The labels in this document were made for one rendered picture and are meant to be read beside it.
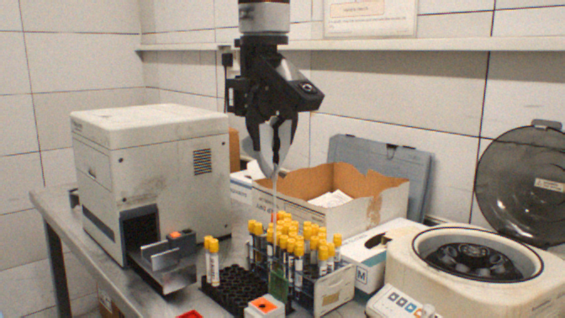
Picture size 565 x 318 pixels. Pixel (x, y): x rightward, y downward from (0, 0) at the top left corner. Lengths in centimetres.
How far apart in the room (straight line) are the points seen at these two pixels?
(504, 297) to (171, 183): 65
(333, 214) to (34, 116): 162
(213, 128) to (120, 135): 21
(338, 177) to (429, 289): 54
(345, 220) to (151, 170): 41
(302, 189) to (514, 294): 59
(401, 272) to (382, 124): 50
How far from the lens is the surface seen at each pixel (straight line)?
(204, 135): 97
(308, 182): 112
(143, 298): 86
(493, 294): 69
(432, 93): 106
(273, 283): 68
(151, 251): 90
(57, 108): 220
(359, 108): 118
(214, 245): 78
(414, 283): 73
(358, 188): 114
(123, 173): 90
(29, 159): 221
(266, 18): 62
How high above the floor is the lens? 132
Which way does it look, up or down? 14 degrees down
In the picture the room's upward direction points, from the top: straight up
